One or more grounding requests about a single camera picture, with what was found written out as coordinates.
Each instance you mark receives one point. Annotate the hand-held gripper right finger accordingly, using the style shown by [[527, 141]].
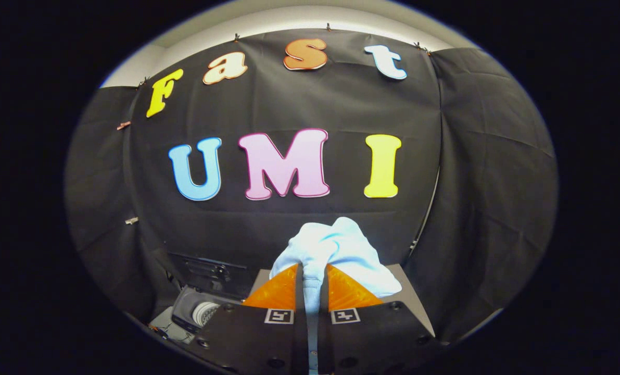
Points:
[[372, 344]]

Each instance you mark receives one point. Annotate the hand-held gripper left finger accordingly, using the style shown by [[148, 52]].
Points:
[[257, 344]]

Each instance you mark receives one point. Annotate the dark grey washing machine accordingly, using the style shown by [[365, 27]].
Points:
[[185, 312]]

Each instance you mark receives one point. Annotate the light blue shirt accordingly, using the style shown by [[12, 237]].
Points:
[[336, 245]]

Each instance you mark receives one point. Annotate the silver cloth clip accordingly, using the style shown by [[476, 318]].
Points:
[[131, 221]]

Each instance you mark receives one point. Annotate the black backdrop cloth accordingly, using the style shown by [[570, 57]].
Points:
[[341, 104]]

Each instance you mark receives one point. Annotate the copper cloth clip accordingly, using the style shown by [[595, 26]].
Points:
[[123, 125]]

